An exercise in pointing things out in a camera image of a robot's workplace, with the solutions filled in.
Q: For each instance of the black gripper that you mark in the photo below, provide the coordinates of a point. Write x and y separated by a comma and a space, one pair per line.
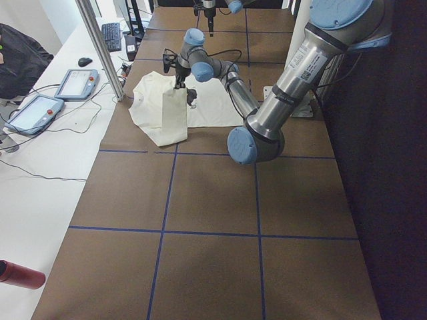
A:
180, 71
210, 13

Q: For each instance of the cream long sleeve cat shirt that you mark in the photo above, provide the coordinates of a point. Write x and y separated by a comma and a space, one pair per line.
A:
165, 114

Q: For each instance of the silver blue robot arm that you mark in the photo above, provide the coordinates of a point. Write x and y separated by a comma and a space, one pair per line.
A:
333, 28
233, 5

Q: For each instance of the black box with white label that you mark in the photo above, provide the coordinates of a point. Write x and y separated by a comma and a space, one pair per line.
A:
131, 47

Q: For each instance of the black keyboard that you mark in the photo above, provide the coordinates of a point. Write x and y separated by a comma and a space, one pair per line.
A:
112, 36

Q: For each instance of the black computer mouse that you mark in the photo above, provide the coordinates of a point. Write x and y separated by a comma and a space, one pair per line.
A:
84, 61

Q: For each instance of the far grey teach pendant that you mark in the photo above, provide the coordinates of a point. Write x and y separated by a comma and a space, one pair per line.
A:
77, 85

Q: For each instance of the grey teach pendant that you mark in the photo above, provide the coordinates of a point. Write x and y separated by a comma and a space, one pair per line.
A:
35, 116
77, 85

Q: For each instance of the near grey teach pendant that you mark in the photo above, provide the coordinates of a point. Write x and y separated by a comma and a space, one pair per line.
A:
35, 116

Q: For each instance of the black jacket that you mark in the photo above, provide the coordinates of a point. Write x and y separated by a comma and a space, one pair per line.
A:
23, 61

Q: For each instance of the red cylinder bottle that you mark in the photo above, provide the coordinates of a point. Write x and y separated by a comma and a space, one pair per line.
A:
18, 275

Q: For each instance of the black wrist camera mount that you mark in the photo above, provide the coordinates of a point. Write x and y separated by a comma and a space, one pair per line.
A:
169, 59

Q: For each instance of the aluminium frame post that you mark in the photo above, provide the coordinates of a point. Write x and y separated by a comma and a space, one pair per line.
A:
89, 19

